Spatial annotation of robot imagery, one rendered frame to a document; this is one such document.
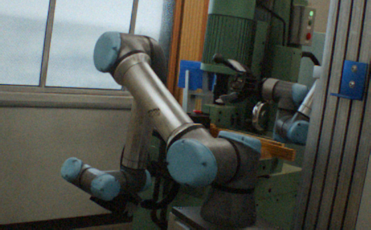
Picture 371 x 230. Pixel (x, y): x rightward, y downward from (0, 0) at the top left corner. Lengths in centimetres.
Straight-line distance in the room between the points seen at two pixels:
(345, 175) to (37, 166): 234
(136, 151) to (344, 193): 67
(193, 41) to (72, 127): 97
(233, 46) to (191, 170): 90
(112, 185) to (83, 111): 188
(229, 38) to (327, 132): 84
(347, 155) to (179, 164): 40
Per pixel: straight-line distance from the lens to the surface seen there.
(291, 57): 232
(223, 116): 227
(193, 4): 384
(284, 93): 187
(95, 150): 367
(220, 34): 220
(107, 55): 160
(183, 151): 139
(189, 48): 382
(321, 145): 148
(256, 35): 231
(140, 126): 175
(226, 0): 220
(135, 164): 178
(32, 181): 347
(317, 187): 149
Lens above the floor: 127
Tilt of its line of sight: 6 degrees down
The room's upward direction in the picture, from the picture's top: 8 degrees clockwise
